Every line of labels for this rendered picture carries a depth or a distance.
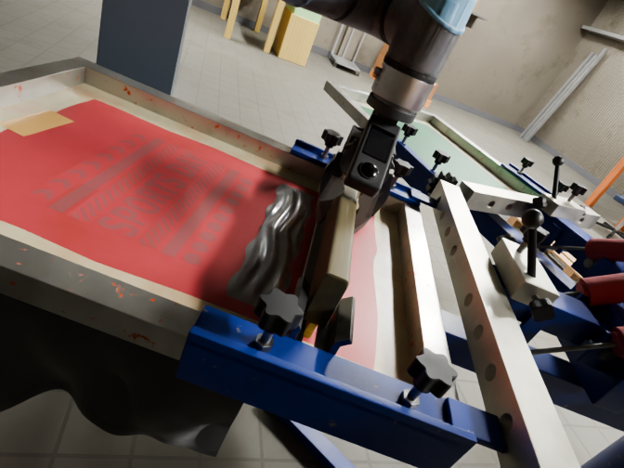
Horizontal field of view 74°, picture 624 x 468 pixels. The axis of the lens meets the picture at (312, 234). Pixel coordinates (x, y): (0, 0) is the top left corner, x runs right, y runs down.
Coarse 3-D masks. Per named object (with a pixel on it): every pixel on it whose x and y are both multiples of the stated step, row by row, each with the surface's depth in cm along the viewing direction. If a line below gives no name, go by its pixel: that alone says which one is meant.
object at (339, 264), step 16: (352, 192) 65; (336, 208) 60; (352, 208) 60; (336, 224) 55; (352, 224) 56; (336, 240) 51; (352, 240) 53; (320, 256) 55; (336, 256) 48; (320, 272) 49; (336, 272) 46; (320, 288) 46; (336, 288) 46; (320, 304) 47; (336, 304) 47; (320, 320) 48
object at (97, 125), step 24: (72, 120) 72; (96, 120) 75; (120, 120) 78; (144, 120) 82; (72, 144) 66; (96, 144) 68; (192, 144) 82; (240, 168) 81; (264, 192) 77; (312, 192) 84; (240, 216) 67; (264, 216) 70; (312, 216) 76; (360, 240) 76; (360, 264) 69
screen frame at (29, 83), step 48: (0, 96) 65; (144, 96) 85; (240, 144) 88; (0, 240) 41; (0, 288) 40; (48, 288) 39; (96, 288) 41; (432, 288) 65; (144, 336) 41; (432, 336) 55
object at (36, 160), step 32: (0, 160) 56; (32, 160) 59; (64, 160) 62; (0, 192) 51; (32, 224) 49; (64, 224) 51; (96, 256) 49; (128, 256) 51; (160, 256) 53; (224, 256) 58; (192, 288) 50; (224, 288) 52; (288, 288) 57; (352, 288) 63; (352, 352) 52
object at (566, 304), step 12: (504, 288) 63; (564, 300) 67; (576, 300) 69; (516, 312) 65; (528, 312) 65; (564, 312) 64; (576, 312) 65; (588, 312) 66; (552, 324) 65; (564, 324) 65; (576, 324) 65; (588, 324) 64; (564, 336) 66; (576, 336) 66; (588, 336) 66
